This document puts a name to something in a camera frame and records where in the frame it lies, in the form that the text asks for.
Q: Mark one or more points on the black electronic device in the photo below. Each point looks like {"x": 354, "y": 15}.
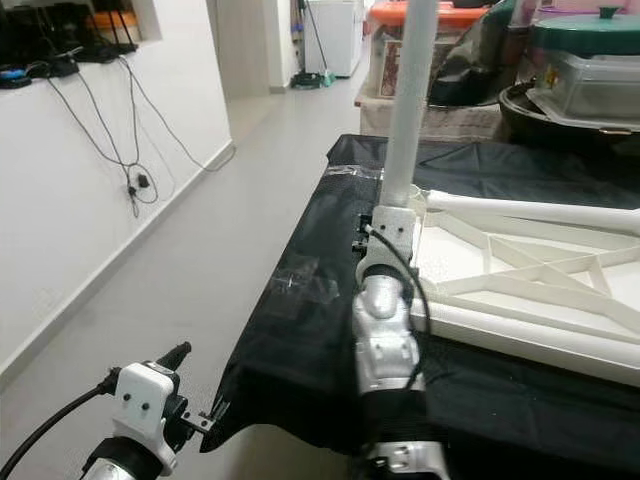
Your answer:
{"x": 45, "y": 40}

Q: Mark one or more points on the black table cloth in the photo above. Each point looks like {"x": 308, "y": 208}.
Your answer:
{"x": 300, "y": 370}

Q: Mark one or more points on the clear plastic storage container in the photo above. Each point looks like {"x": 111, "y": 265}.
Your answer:
{"x": 590, "y": 90}

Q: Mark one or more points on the clear tape cross patch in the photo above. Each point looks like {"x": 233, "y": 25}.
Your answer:
{"x": 300, "y": 290}

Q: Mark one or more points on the black router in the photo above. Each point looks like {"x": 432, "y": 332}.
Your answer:
{"x": 120, "y": 45}

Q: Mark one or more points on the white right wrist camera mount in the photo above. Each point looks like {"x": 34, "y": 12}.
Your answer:
{"x": 390, "y": 240}

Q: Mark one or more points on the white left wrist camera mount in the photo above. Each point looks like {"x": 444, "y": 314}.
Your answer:
{"x": 145, "y": 405}

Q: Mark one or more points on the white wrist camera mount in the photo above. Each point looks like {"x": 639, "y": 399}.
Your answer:
{"x": 390, "y": 240}
{"x": 145, "y": 405}

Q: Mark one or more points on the beige cloth covered bench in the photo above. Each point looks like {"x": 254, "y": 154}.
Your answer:
{"x": 460, "y": 120}

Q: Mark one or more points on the clear tape strip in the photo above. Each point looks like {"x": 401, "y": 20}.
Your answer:
{"x": 350, "y": 171}

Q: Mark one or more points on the silver right arm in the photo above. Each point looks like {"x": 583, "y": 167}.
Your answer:
{"x": 385, "y": 340}

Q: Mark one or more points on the black round wok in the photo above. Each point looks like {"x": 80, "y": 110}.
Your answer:
{"x": 520, "y": 115}

